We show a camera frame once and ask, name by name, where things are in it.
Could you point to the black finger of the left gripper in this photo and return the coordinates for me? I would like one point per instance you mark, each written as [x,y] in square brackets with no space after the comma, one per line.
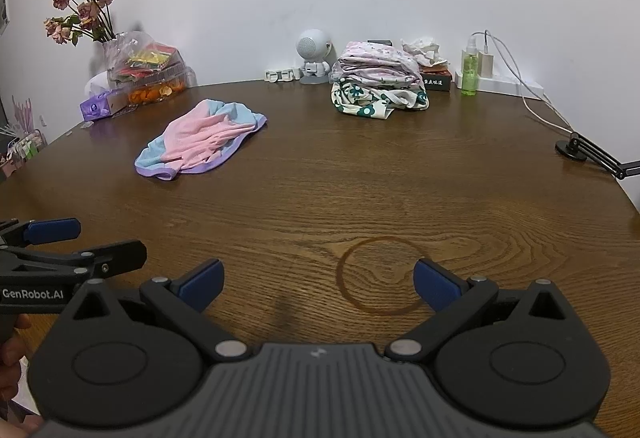
[114,259]

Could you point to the folded pink floral clothes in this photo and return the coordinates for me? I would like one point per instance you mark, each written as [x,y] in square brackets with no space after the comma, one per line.
[375,64]

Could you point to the white round robot figurine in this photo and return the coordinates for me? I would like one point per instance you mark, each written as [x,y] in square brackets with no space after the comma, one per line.
[314,47]

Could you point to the cluttered items beside table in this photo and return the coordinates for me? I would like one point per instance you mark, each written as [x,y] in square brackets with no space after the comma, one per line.
[25,139]

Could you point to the small white clip holder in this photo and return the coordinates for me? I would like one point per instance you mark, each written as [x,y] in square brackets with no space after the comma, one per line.
[282,75]

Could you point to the purple tissue box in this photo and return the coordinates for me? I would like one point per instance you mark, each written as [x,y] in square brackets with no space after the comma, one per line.
[103,105]

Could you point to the white power strip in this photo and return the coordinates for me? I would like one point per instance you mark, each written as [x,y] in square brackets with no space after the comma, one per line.
[508,85]

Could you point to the black box with label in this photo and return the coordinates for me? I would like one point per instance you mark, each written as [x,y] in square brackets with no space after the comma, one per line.
[437,80]

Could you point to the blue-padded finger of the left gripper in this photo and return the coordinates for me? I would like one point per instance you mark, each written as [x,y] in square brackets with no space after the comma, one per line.
[22,234]

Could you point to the clear plastic bag of snacks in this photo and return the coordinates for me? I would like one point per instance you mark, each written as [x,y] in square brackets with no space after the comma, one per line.
[145,70]

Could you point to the person's left hand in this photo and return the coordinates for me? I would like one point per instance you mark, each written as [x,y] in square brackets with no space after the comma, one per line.
[12,352]

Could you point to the pink blue purple-trimmed garment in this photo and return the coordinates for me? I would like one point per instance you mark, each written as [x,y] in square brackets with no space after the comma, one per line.
[199,141]

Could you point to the crumpled white pink cloth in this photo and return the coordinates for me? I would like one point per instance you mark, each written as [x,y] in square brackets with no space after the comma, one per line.
[425,51]

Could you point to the green spray bottle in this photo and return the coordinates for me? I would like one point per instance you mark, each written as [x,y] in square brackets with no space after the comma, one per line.
[469,68]

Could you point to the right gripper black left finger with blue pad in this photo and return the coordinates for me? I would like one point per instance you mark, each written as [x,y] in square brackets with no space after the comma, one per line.
[181,303]

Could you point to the white charger adapter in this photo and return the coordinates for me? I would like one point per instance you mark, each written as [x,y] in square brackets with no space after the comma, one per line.
[485,64]

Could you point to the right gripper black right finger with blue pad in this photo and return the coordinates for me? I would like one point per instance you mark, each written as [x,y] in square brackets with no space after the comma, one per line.
[456,304]

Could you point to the dried pink rose bouquet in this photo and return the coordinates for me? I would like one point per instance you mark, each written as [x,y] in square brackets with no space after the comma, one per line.
[82,18]

